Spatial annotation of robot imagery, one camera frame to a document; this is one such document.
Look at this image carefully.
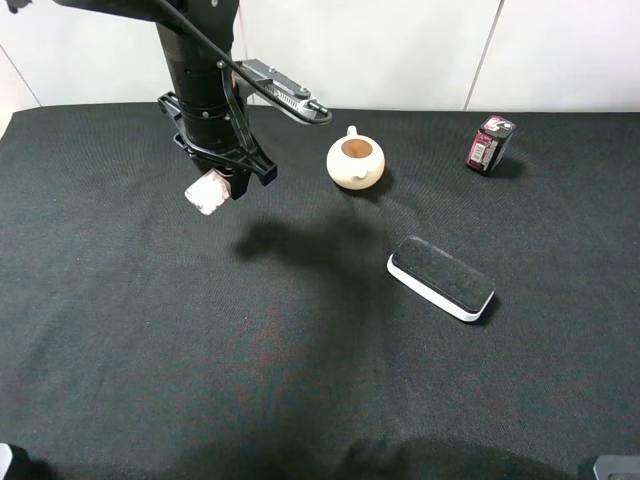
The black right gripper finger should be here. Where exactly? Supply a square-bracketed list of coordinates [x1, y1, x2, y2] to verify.
[228, 169, 252, 200]

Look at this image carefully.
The grey object bottom right corner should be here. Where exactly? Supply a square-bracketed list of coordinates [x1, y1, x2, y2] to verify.
[578, 455, 640, 480]

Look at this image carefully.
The black table cloth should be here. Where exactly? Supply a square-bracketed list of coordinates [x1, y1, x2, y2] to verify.
[1, 104, 639, 479]

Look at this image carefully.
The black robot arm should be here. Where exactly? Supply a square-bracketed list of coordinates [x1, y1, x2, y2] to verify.
[57, 0, 277, 200]

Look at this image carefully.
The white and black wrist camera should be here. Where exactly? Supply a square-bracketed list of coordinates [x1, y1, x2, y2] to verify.
[235, 59, 332, 125]

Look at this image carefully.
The dark red small box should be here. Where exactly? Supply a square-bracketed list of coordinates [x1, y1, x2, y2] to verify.
[466, 115, 516, 176]

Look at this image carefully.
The dark object bottom left corner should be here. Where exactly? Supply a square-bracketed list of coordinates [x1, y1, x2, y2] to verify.
[0, 443, 52, 480]

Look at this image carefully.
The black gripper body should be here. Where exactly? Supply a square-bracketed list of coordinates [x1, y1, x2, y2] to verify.
[158, 92, 278, 185]

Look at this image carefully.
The cream ceramic teapot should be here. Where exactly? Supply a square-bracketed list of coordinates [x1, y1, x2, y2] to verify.
[326, 126, 386, 191]

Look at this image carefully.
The black cable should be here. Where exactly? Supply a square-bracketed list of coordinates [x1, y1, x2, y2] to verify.
[154, 0, 261, 151]

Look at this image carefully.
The clear bottle of pink candies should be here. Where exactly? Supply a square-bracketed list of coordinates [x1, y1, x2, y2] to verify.
[184, 169, 231, 216]

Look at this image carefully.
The black and white eraser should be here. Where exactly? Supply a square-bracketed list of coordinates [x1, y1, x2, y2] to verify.
[386, 236, 495, 323]

